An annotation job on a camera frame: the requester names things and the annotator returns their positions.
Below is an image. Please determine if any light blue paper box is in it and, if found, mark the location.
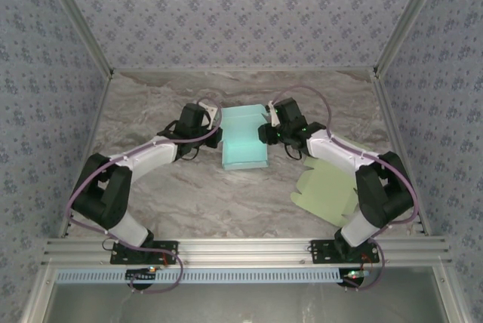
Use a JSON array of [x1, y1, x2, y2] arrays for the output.
[[220, 103, 271, 171]]

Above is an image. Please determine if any light green paper box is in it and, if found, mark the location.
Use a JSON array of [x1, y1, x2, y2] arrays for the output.
[[289, 156, 359, 228]]

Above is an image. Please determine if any small black control board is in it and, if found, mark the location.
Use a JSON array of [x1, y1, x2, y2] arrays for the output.
[[125, 268, 158, 282], [341, 268, 369, 286]]

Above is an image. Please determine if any shiny metal sheet panel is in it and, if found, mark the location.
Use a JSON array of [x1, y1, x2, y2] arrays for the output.
[[47, 281, 448, 323]]

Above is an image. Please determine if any aluminium side rail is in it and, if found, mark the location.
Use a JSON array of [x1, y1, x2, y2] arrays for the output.
[[58, 69, 114, 239]]

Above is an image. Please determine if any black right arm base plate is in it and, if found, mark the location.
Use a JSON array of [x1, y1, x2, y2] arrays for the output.
[[309, 239, 380, 265]]

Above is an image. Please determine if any aluminium mounting rail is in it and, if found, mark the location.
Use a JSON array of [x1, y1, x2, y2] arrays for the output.
[[41, 238, 452, 266]]

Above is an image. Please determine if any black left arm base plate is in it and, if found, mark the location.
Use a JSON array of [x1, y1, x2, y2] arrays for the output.
[[109, 240, 179, 265]]

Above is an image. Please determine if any aluminium frame post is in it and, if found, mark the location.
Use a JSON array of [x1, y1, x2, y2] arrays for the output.
[[373, 0, 452, 75], [37, 0, 114, 77]]

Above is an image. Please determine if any grey slotted cable duct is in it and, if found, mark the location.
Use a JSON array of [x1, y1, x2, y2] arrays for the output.
[[55, 268, 350, 285]]

